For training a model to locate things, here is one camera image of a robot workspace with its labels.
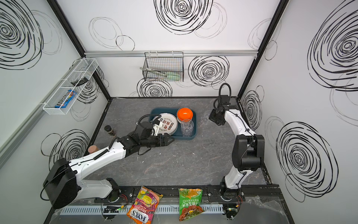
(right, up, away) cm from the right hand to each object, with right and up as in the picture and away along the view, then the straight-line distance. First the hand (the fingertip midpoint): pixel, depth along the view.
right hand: (210, 118), depth 91 cm
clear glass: (-3, 0, +5) cm, 6 cm away
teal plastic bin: (-22, -13, +7) cm, 26 cm away
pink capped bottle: (-70, -17, -12) cm, 73 cm away
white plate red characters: (-28, -4, +9) cm, 30 cm away
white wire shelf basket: (-83, +34, +2) cm, 90 cm away
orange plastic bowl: (-17, +3, +8) cm, 19 cm away
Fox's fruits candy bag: (-37, -42, -23) cm, 61 cm away
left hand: (-25, -12, -14) cm, 31 cm away
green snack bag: (-15, -40, -24) cm, 49 cm away
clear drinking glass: (-15, -6, +3) cm, 17 cm away
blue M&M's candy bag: (-80, +11, -19) cm, 83 cm away
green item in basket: (-24, +27, -4) cm, 36 cm away
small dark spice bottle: (-67, -7, 0) cm, 67 cm away
